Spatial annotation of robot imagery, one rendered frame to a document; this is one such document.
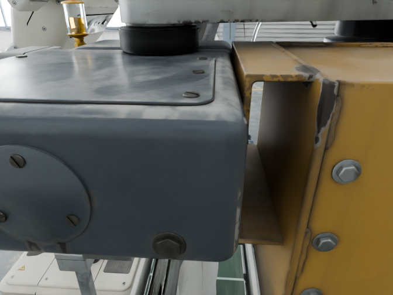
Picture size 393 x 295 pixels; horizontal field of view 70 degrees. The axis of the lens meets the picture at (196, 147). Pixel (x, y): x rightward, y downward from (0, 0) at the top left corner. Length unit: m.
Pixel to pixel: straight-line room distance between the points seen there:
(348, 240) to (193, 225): 0.15
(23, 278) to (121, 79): 1.49
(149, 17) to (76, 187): 0.19
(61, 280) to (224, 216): 1.42
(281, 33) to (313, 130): 7.83
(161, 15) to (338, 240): 0.26
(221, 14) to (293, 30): 7.78
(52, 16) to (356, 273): 0.92
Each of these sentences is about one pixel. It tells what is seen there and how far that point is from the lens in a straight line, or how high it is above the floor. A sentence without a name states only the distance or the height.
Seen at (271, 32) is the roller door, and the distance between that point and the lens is 7.97.
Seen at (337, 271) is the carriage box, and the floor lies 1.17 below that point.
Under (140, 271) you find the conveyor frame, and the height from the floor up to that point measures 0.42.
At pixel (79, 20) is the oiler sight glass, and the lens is 0.43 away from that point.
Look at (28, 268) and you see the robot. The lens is 1.67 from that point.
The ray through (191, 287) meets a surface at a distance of 0.81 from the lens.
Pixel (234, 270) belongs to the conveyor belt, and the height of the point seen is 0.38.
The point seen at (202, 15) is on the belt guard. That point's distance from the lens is 0.32.
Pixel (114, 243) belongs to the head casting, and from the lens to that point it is 0.19.
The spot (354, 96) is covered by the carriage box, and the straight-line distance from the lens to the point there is 0.21.
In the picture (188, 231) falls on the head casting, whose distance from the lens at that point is 0.17.
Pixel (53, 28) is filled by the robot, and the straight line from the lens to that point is 0.98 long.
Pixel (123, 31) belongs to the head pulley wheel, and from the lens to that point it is 0.32.
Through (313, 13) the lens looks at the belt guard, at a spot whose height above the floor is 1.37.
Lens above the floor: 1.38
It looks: 26 degrees down
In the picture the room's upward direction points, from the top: straight up
